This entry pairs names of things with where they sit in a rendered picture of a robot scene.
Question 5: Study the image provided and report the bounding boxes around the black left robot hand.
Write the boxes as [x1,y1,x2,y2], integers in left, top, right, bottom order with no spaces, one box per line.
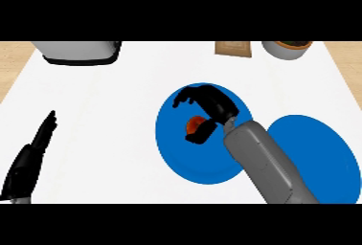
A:
[0,110,59,202]

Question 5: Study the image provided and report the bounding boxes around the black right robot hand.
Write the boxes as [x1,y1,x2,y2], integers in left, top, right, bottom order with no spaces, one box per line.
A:
[171,84,241,145]

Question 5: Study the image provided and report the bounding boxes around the red tomato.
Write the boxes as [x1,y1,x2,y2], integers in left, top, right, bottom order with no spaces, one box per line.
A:
[186,116,208,136]

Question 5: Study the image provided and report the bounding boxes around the blue plate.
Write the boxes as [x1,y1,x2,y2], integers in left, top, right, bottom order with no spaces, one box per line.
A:
[266,114,362,205]
[154,82,254,186]

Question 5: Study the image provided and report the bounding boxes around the brown paper bag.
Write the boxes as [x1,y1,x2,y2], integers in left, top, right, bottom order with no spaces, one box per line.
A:
[214,41,253,58]

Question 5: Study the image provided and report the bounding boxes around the white plant pot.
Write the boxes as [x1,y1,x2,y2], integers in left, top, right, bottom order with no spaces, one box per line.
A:
[260,41,313,61]

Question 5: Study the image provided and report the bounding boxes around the white and black appliance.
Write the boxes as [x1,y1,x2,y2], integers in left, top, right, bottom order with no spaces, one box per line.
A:
[30,41,123,67]

